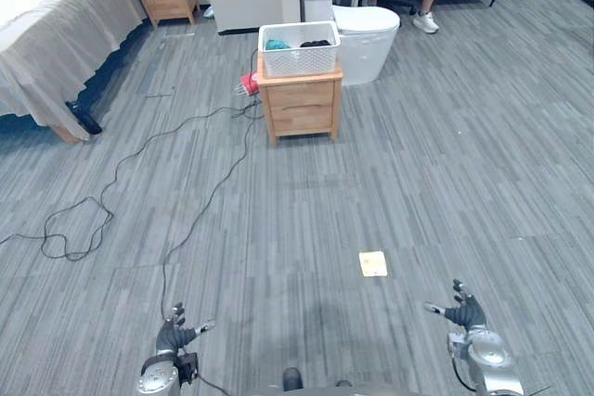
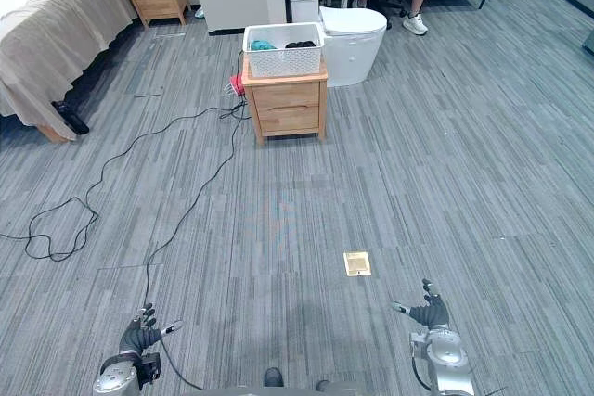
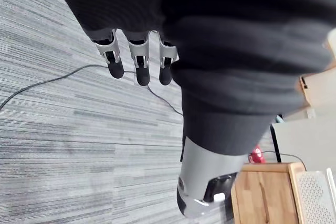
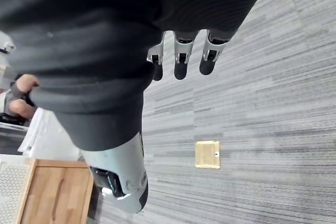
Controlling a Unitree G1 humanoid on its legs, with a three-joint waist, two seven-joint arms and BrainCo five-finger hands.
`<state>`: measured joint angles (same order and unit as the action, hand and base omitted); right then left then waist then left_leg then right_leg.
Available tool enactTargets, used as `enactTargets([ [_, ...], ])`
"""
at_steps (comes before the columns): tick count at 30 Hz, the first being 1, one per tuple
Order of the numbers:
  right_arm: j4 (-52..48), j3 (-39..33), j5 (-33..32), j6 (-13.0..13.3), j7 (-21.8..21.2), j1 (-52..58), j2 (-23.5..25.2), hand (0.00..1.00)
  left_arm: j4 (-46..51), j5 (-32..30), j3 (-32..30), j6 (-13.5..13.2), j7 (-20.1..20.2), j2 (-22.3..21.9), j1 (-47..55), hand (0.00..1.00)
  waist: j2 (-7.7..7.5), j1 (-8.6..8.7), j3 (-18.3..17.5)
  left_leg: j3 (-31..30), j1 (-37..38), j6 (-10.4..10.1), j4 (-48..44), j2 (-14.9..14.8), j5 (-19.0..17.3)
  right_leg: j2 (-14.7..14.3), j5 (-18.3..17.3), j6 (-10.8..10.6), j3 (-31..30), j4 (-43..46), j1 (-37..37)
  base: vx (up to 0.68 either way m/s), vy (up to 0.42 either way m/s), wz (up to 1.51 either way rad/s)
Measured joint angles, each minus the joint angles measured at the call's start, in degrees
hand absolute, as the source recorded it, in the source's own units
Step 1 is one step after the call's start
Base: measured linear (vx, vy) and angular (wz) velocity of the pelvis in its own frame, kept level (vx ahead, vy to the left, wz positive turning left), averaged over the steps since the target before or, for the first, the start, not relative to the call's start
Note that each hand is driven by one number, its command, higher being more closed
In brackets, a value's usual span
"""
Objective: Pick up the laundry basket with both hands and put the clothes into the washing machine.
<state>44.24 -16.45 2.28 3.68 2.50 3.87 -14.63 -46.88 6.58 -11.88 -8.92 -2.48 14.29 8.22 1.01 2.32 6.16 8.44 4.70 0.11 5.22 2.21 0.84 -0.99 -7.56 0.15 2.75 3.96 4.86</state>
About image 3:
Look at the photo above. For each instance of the wooden table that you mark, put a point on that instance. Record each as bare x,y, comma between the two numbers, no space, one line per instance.
262,195

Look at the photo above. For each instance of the white panel with black frame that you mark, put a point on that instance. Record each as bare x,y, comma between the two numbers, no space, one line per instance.
302,134

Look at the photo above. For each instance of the light wooden cabinet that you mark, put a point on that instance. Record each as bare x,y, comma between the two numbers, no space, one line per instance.
319,87

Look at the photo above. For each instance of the white perforated laundry basket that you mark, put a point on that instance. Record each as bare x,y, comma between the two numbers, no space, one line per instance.
315,197

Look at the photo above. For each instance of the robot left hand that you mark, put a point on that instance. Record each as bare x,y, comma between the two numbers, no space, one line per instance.
210,51

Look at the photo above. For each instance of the red fire extinguisher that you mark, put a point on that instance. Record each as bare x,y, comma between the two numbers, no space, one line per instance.
256,154

